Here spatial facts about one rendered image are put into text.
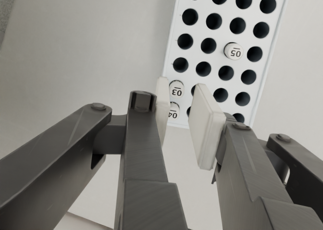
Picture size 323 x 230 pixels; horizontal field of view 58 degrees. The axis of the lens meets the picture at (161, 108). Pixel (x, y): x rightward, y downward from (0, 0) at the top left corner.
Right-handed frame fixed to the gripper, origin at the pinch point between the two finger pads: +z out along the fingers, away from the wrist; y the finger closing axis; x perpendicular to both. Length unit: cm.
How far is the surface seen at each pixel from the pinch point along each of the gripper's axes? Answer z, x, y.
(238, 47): 5.9, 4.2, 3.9
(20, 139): 10.8, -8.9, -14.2
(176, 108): 5.9, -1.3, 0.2
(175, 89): 5.9, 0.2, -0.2
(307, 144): 10.8, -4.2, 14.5
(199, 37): 7.3, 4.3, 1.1
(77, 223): 12.0, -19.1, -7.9
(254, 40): 7.3, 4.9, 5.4
